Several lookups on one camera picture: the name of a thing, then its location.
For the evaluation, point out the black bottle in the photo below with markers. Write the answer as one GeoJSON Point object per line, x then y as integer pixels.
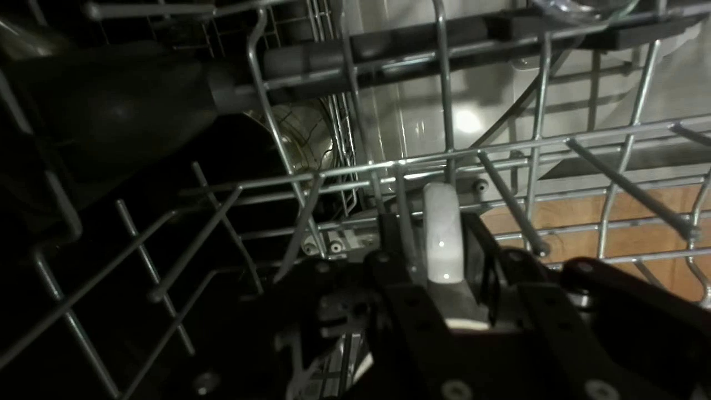
{"type": "Point", "coordinates": [111, 111]}

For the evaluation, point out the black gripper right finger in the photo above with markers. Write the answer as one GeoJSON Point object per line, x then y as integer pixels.
{"type": "Point", "coordinates": [607, 346]}

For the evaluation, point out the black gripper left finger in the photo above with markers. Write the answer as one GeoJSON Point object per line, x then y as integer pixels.
{"type": "Point", "coordinates": [414, 346]}

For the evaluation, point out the clear drinking glass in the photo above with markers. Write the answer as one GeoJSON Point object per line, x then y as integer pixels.
{"type": "Point", "coordinates": [585, 10]}

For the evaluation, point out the stainless dishwasher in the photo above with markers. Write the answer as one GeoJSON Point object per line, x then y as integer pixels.
{"type": "Point", "coordinates": [414, 125]}

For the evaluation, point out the white mug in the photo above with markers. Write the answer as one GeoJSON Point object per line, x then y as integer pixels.
{"type": "Point", "coordinates": [443, 228]}

